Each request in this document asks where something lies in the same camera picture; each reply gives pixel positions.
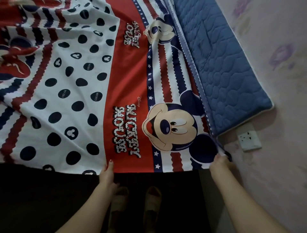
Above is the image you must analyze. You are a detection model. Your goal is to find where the person's left forearm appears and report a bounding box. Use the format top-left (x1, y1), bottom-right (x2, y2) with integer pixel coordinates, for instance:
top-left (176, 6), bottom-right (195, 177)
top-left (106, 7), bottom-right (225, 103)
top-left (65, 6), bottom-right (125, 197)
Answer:
top-left (56, 184), bottom-right (118, 233)

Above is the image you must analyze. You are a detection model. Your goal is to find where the person's right forearm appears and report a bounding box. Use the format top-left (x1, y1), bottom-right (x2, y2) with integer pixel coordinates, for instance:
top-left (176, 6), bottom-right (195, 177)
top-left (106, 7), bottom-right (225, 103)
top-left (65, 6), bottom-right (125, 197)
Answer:
top-left (211, 166), bottom-right (291, 233)

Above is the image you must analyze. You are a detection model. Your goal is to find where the red white cartoon bedsheet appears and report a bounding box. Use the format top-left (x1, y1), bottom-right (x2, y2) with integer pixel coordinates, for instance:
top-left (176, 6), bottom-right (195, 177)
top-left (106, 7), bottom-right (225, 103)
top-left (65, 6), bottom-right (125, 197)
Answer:
top-left (0, 0), bottom-right (232, 174)

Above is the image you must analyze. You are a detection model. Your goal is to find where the blue quilted mattress pad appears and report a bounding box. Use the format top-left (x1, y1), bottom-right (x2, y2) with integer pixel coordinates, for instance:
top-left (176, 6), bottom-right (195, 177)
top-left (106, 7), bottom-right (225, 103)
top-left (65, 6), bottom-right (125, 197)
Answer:
top-left (173, 0), bottom-right (274, 137)

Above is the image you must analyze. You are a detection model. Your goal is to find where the person's right hand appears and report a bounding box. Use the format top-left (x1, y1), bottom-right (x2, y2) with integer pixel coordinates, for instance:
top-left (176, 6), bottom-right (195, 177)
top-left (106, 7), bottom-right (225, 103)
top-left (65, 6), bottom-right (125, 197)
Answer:
top-left (209, 154), bottom-right (231, 177)

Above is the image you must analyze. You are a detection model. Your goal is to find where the white wall socket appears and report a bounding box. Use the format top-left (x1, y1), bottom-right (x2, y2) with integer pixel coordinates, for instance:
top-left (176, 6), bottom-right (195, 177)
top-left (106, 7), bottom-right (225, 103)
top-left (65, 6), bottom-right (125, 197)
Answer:
top-left (237, 130), bottom-right (262, 152)

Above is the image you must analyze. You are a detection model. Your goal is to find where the person's left hand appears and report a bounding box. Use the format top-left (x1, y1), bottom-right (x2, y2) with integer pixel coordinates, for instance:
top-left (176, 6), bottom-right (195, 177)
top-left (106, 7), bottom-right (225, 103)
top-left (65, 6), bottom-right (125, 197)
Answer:
top-left (99, 160), bottom-right (119, 193)

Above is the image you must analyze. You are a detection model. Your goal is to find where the beige slipper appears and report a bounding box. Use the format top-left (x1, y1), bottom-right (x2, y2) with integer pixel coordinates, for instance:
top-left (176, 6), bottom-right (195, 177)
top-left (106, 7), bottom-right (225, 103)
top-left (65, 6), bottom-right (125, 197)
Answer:
top-left (107, 187), bottom-right (130, 233)
top-left (142, 186), bottom-right (162, 233)

